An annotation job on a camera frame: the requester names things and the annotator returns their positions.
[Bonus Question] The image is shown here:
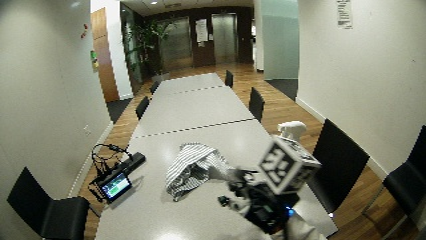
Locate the printed paper wall sheet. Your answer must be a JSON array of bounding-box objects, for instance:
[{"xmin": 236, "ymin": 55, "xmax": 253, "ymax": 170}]
[{"xmin": 336, "ymin": 0, "xmax": 354, "ymax": 30}]

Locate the green wall sign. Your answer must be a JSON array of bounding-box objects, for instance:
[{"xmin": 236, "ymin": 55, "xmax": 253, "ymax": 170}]
[{"xmin": 89, "ymin": 49, "xmax": 100, "ymax": 72}]

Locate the white paper notice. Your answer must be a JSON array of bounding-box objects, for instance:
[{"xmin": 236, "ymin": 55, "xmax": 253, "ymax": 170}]
[{"xmin": 194, "ymin": 18, "xmax": 210, "ymax": 44}]

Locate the wooden door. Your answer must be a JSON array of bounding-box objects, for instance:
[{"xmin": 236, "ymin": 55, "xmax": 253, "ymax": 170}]
[{"xmin": 89, "ymin": 7, "xmax": 121, "ymax": 104}]

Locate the striped grey white cloth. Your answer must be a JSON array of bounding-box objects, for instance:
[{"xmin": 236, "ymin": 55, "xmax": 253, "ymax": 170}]
[{"xmin": 164, "ymin": 142, "xmax": 238, "ymax": 203}]

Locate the white cube with black markers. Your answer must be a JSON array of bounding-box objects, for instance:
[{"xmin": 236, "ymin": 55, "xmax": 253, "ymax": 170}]
[{"xmin": 257, "ymin": 134, "xmax": 322, "ymax": 196}]

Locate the green potted plant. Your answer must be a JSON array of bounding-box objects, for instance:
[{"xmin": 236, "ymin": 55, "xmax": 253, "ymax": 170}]
[{"xmin": 125, "ymin": 19, "xmax": 176, "ymax": 77}]

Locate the black camera with small screen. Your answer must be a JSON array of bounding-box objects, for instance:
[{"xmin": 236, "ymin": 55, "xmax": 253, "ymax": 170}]
[{"xmin": 91, "ymin": 151, "xmax": 148, "ymax": 204}]

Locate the black cable bundle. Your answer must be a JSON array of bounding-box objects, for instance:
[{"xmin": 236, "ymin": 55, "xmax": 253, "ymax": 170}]
[{"xmin": 89, "ymin": 143, "xmax": 133, "ymax": 183}]

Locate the metal elevator door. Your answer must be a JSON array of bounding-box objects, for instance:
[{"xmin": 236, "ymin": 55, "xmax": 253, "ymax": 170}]
[
  {"xmin": 158, "ymin": 17, "xmax": 194, "ymax": 72},
  {"xmin": 210, "ymin": 12, "xmax": 238, "ymax": 65}
]

